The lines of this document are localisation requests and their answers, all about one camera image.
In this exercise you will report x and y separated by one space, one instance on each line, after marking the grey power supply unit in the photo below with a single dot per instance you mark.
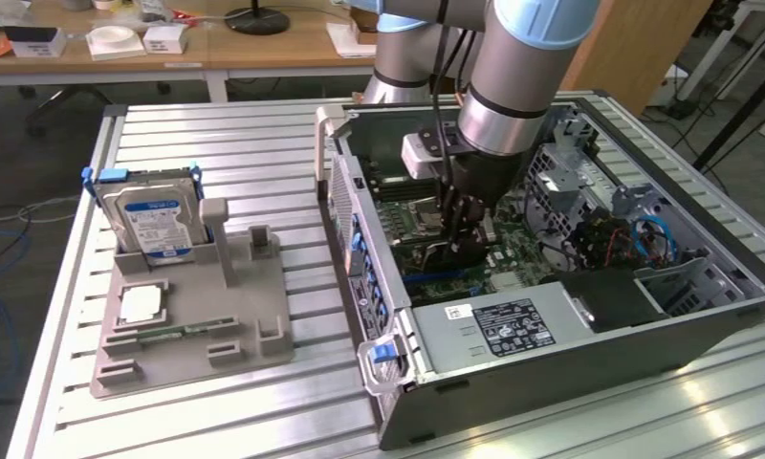
446 334

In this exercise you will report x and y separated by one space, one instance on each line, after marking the open dark grey PC case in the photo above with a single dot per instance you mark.
612 382

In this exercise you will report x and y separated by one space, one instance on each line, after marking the wooden desk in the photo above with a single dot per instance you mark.
261 52

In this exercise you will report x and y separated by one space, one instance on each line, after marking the hard disk with blue bracket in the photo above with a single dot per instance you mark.
149 220

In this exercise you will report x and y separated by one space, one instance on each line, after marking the green motherboard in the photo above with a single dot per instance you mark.
516 239

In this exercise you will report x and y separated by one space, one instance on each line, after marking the black round lamp base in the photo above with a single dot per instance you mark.
257 21

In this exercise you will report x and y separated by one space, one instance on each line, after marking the black chair base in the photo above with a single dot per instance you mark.
57 102

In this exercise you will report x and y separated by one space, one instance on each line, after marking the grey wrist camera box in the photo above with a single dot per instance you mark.
420 153

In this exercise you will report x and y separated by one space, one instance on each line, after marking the wooden cabinet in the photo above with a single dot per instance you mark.
650 48

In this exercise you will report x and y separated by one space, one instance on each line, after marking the blue case latch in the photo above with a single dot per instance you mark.
382 354

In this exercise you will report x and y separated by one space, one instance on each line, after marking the plain white box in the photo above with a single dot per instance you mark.
165 40

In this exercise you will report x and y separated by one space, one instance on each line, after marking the clear plastic bag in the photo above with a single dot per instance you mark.
0 14

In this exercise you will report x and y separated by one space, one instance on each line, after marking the brown cardboard box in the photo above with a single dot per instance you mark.
361 21

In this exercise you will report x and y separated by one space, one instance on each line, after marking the white box with round dish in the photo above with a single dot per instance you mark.
114 43

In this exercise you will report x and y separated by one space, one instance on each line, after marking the grey plastic parts rack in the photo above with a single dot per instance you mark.
190 354

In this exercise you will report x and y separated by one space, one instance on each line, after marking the blue card retainer clips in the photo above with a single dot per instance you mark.
360 244

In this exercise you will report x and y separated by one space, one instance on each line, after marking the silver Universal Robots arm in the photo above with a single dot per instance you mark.
516 72

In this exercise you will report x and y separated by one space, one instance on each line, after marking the flat white box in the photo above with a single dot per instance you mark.
350 40

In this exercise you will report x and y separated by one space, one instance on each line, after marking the green RAM stick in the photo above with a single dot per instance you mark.
168 332

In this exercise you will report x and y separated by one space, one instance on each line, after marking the white box with black lid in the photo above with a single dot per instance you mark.
34 45

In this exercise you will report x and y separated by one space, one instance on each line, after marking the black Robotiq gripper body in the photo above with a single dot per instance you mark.
484 177

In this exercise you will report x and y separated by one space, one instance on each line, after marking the silver CPU chip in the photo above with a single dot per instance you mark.
141 307

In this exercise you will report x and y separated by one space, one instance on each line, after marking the small white floor device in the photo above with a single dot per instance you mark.
666 86

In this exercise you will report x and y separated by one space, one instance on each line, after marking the CPU socket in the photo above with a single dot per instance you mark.
424 215

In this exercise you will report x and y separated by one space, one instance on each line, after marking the black slanted stand leg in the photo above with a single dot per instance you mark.
742 112

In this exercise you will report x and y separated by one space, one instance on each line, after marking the silver metal disk bay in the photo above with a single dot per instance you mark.
554 201

